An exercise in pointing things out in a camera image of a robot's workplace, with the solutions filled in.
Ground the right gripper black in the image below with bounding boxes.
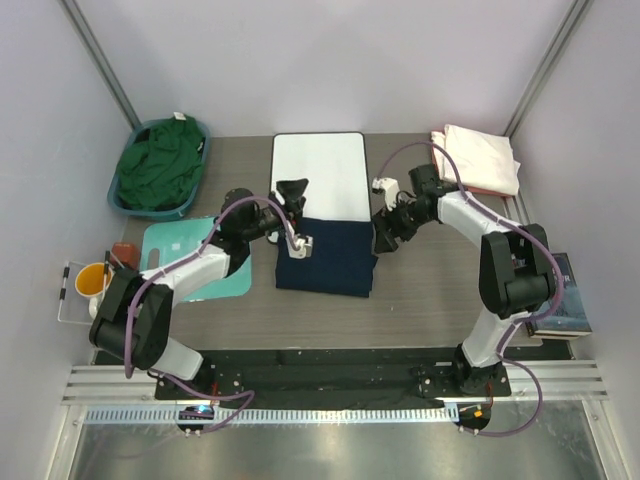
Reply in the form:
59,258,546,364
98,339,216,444
371,195,432,254

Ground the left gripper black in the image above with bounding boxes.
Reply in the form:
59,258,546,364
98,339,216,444
243,181,308,243

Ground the navy blue t shirt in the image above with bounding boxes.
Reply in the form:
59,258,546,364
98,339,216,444
275,218,377,298

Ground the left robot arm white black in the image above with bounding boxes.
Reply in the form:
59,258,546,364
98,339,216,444
89,178,313,399

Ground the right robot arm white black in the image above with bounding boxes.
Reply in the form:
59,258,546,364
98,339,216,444
371,165,558,395

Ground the white board with black rim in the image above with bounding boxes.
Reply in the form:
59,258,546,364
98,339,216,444
271,132,371,222

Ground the green t shirt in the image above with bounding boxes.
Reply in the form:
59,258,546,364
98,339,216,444
116,114,205,211

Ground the teal laundry basket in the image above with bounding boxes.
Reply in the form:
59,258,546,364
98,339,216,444
107,112,210,221

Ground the teal cutting board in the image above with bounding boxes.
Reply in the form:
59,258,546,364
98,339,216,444
139,217,252,302

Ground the brown red block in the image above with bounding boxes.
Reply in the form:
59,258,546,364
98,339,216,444
111,242,140,268

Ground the dark blue book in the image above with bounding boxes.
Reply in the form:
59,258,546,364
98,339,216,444
525,252,592,340

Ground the white mug orange inside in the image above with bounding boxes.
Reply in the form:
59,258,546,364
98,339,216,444
75,263,114,319

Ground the clear acrylic tray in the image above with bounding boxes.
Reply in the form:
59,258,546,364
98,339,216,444
57,260,113,326

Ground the black white marker pen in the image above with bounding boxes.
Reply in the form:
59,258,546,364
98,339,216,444
59,265,70,302

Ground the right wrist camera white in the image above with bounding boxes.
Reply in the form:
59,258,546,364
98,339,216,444
371,177,400,211

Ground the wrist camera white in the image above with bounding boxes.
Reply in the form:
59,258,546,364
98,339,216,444
371,177,400,211
286,235,314,260

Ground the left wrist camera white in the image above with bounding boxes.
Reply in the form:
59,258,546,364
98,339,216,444
286,235,314,260

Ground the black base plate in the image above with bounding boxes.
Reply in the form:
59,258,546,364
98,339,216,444
186,348,511,401

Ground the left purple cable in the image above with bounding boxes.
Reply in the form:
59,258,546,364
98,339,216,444
123,195,306,434

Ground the white slotted cable duct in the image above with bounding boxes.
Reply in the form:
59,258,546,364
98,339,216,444
84,404,459,426

